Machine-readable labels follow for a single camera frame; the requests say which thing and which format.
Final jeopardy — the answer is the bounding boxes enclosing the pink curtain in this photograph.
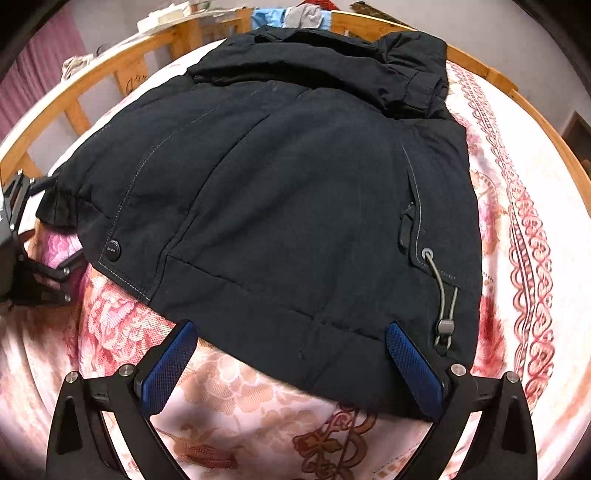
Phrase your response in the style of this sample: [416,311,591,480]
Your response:
[1,6,86,139]

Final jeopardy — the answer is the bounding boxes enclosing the wooden bed frame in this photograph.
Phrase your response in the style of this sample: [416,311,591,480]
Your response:
[1,18,590,207]

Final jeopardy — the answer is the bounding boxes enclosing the black padded jacket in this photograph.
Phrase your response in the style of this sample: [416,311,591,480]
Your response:
[37,27,482,417]

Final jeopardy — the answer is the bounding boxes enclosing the brown patterned cloth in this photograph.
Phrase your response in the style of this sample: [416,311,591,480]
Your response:
[349,1,406,26]

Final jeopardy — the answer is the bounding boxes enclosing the red paper wall decoration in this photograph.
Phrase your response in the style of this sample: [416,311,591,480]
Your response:
[301,0,339,11]

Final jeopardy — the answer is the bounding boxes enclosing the crumpled cloth on rail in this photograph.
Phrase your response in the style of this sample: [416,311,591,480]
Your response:
[61,54,95,81]

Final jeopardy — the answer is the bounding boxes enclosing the blue shirt on rail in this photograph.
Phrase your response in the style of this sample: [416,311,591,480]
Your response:
[250,8,332,30]

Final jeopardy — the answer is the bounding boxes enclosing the white box on shelf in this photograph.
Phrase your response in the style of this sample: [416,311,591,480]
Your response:
[136,1,190,33]

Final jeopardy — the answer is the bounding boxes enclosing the pink floral quilt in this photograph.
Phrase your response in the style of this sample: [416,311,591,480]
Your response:
[1,63,590,479]

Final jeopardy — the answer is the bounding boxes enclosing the grey garment on rail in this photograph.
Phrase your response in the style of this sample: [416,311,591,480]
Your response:
[283,3,322,29]

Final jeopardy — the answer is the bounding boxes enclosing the dark framed picture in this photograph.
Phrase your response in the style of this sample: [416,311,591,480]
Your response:
[562,112,591,161]

